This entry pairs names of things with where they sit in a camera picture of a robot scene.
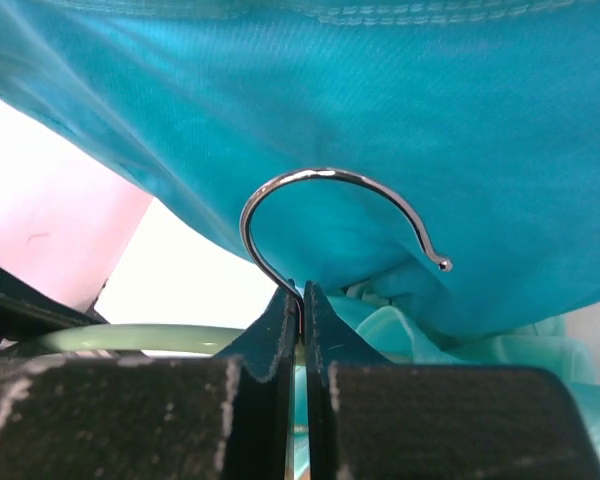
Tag light teal t shirt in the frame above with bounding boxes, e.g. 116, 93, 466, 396
296, 291, 600, 472

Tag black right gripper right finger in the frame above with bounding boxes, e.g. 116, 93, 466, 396
303, 283, 600, 479

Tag pale green plastic hanger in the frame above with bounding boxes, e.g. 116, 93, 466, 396
27, 167, 454, 359

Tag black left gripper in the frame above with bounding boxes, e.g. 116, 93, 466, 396
0, 267, 108, 358

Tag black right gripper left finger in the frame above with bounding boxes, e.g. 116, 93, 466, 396
0, 290, 297, 479

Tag dark teal t shirt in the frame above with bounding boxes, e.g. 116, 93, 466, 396
0, 1, 600, 335

